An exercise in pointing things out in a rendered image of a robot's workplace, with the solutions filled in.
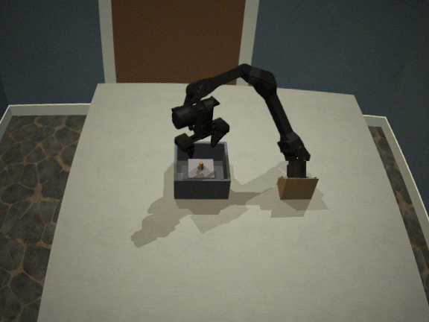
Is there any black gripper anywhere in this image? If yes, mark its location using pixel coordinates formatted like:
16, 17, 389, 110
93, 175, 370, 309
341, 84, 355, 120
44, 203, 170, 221
174, 117, 229, 159

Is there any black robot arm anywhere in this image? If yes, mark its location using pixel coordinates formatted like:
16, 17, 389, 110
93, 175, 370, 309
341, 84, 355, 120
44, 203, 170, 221
171, 63, 311, 178

